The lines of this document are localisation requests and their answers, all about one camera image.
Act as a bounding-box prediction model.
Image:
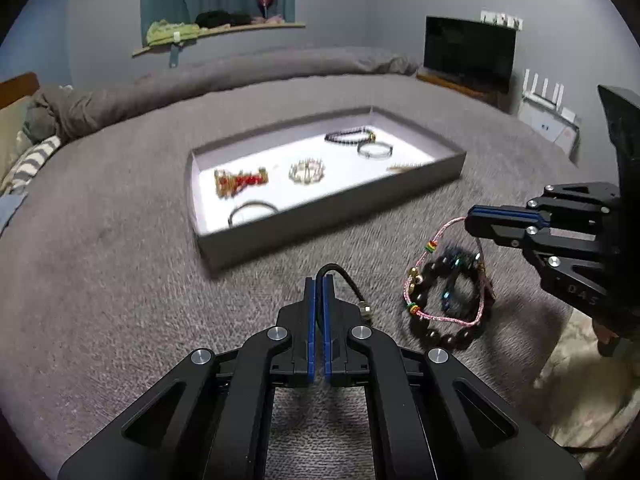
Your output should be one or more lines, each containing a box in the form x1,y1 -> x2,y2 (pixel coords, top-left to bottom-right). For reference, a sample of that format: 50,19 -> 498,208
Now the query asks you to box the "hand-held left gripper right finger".
322,275 -> 586,480

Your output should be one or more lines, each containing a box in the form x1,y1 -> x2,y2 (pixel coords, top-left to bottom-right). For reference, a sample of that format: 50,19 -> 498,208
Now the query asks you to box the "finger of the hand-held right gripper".
465,216 -> 619,269
470,182 -> 621,226

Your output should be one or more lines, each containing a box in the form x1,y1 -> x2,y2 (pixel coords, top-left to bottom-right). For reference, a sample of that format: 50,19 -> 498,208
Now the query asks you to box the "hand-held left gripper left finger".
57,277 -> 321,480

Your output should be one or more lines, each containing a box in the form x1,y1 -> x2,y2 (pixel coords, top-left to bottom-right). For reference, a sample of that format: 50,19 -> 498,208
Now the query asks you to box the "black cord bracelet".
315,263 -> 376,321

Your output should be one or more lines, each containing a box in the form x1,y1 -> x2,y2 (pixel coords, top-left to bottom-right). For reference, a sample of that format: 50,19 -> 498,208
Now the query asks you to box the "iridescent blue bead bracelet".
440,250 -> 483,313

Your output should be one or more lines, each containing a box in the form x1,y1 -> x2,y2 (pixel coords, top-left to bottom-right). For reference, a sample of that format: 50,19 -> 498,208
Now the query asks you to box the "pink cord bracelet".
402,216 -> 493,325

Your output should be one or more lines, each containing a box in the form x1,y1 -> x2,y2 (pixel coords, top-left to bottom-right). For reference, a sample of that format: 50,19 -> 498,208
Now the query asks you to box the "shallow grey cardboard box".
184,105 -> 467,273

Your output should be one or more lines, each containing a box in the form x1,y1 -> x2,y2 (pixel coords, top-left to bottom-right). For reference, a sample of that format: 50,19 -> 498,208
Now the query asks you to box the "large brown wooden bead bracelet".
407,255 -> 488,351

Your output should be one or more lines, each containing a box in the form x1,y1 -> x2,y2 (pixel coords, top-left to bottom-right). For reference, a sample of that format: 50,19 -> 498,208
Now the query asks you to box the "thin grey metal bangle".
228,200 -> 280,228

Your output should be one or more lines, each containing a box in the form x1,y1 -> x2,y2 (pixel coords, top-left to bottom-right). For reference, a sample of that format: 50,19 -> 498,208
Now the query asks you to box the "silver bangle bracelet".
356,141 -> 394,161

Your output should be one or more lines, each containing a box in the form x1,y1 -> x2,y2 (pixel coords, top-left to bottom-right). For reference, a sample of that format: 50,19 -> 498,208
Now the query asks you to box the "pearl silver bracelet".
288,158 -> 326,186

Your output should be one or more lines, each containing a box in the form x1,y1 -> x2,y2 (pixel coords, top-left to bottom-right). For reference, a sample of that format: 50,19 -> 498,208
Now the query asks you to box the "red and gold hair ornament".
214,167 -> 270,200

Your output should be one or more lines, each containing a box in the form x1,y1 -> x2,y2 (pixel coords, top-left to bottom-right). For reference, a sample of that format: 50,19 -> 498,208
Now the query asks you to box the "dark beaded bracelet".
324,129 -> 377,145

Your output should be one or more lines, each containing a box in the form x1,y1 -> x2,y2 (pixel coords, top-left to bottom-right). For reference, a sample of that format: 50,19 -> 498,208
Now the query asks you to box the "white wifi router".
520,67 -> 581,123

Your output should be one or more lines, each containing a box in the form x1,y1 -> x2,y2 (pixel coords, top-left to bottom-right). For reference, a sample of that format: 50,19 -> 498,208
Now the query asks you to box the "wooden television stand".
416,67 -> 511,111

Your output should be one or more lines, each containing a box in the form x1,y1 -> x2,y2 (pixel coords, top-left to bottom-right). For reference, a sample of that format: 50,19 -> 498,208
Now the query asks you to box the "black television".
423,15 -> 518,96

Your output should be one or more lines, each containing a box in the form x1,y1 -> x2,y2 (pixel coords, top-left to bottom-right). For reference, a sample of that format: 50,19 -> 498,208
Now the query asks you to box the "beige patterned cloth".
532,305 -> 640,466

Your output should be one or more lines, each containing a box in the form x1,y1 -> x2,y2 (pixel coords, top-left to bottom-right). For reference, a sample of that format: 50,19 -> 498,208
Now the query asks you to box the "grey duvet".
22,46 -> 420,143

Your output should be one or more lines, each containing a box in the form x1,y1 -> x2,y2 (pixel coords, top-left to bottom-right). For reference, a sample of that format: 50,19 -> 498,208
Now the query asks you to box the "wooden window sill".
131,21 -> 307,58

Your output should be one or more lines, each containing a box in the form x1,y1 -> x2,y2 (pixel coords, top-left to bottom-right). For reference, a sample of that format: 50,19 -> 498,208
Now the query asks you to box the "black cloth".
194,10 -> 256,28

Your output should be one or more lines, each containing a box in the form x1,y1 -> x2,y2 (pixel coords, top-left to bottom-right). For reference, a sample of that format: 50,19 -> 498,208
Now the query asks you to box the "light blue blanket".
0,192 -> 28,236

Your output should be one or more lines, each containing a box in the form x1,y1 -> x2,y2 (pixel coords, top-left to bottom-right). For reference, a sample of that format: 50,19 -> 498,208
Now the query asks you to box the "green cloth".
145,20 -> 202,47

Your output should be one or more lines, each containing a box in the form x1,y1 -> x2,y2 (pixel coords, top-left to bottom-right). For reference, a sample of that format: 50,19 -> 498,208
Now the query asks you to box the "grey white striped pillow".
0,135 -> 63,196

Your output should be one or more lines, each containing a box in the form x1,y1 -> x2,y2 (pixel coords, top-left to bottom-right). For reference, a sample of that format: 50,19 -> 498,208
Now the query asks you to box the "tan pillow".
0,95 -> 36,181

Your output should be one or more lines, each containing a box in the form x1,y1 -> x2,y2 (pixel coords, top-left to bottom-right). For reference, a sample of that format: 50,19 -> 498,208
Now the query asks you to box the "wooden headboard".
0,72 -> 40,111

